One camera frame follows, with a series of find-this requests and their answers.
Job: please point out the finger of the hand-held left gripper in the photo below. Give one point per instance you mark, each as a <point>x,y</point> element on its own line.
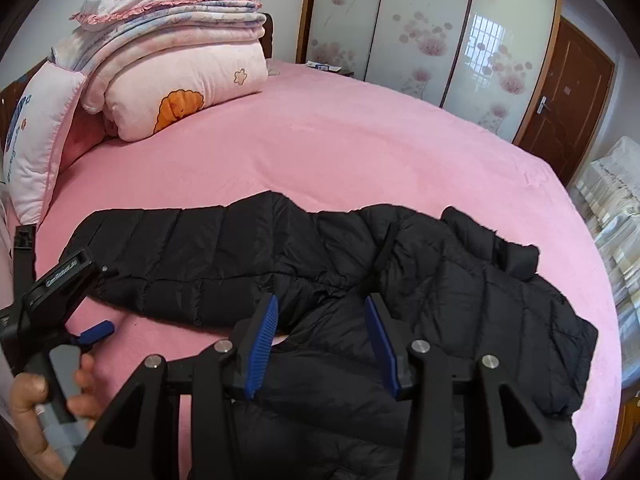
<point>24,260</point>
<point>97,331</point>

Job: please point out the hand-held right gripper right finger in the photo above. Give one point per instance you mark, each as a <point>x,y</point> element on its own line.
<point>382,350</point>

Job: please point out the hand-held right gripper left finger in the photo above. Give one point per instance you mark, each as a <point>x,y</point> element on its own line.
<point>262,345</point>

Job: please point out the black puffer jacket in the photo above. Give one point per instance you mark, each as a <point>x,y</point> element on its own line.
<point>200,250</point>

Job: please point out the person's left hand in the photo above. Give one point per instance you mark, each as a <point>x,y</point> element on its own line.
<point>30,410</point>

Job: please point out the pink white printed pillow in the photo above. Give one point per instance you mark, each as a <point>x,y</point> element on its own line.
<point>40,150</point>

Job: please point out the dark pink pillow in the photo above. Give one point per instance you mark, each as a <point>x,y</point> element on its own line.
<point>82,140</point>

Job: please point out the stack of folded pink quilts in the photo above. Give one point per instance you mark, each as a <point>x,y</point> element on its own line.
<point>15,92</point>

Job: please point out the pink bed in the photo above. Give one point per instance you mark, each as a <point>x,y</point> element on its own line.
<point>325,150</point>

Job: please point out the pink quilt with orange print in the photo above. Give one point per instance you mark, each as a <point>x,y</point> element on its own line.
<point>200,90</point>

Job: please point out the folded floral quilt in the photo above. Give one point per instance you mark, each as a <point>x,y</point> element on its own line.
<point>165,27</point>

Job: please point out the small blue white box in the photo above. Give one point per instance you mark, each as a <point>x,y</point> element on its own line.
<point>322,65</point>

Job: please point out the brown wooden door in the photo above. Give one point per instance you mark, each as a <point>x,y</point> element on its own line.
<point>570,110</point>

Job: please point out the floral glass sliding wardrobe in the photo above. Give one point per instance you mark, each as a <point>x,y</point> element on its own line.
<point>415,25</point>

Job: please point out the brown wooden furniture frame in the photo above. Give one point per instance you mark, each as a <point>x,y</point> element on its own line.
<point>627,420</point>

